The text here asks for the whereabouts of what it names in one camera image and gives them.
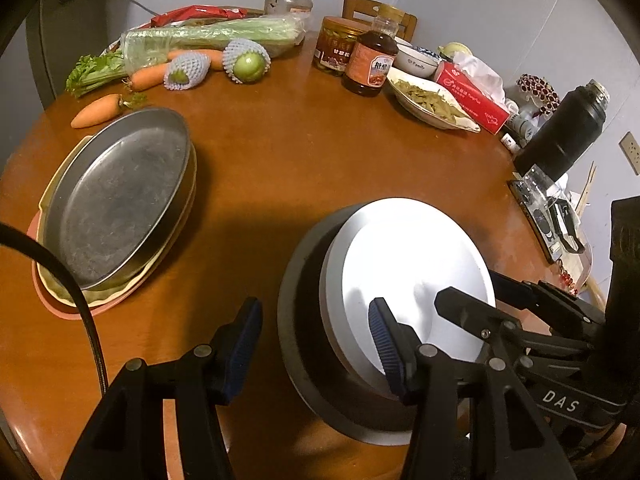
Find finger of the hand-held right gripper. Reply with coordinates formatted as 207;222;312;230
491;270;608;342
434;286;603;370

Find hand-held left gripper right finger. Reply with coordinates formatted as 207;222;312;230
367;296;571;480

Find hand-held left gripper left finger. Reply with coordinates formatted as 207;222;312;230
60;296;264;480

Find yellow shell-shaped plate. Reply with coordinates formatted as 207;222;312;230
37;132;198;308

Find pink plate with handles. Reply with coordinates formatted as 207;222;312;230
31;210;151;321

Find steel plate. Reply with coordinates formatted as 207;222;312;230
44;107;192;291

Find black flat device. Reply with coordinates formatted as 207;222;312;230
507;180;561;263

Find wooden stick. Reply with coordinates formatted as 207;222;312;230
575;160;598;216

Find black thermos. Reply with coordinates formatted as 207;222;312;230
515;79;612;181

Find red tissue box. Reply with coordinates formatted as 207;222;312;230
434;52;512;135

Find red white beaded ornament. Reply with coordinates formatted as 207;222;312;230
516;74;561;111

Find white dish of green beans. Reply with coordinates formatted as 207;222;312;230
386;67;482;134

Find white ceramic bowl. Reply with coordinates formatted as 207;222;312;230
391;42;442;79

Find brown sauce bottle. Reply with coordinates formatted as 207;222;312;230
342;7;400;98

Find carrot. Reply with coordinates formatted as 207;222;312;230
129;63;173;88
70;94;148;129
166;49;224;72

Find green fruit in foam net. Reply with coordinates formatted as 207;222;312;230
222;38;272;83
164;51;212;92

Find red label pickle jar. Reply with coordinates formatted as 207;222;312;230
312;16;368;77

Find celery in plastic bag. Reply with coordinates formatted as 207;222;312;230
65;15;307;98

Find wooden chair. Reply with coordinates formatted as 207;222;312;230
342;0;417;43

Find red snack bag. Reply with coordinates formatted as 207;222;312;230
150;6;251;28

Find glass jar black lid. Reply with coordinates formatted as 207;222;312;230
264;0;316;16

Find red bead string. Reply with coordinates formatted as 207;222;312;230
555;265;588;296

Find black corded device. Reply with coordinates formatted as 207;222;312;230
547;197;587;253

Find black cable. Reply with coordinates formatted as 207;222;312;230
0;222;108;396

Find wall socket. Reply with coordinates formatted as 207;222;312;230
619;131;640;173

